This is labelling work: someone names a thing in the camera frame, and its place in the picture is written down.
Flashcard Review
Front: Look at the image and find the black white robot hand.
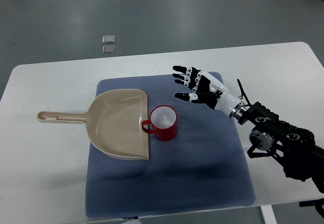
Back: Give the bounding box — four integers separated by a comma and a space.
173, 65, 246, 119

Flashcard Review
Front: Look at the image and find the red cup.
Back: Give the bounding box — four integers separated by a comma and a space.
141, 105, 178, 141

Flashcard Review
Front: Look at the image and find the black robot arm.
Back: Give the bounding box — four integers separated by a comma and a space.
235, 80, 323, 193

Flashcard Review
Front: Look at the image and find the beige plastic dustpan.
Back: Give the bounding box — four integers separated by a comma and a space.
36, 89, 150, 160

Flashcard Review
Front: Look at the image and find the blue-grey mat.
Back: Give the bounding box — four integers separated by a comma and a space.
85, 75, 256, 218

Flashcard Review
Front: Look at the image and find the lower metal floor plate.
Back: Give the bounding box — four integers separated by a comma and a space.
102, 45, 116, 55

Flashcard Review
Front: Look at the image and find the metal floor plate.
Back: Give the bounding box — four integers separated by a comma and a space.
102, 34, 115, 44
102, 45, 116, 55

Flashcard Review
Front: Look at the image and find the upper metal floor plate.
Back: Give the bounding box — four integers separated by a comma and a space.
102, 34, 115, 44

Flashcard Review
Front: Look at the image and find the white table leg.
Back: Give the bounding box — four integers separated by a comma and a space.
260, 205, 277, 224

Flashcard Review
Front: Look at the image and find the black device at edge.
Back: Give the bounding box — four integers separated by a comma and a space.
299, 199, 323, 215

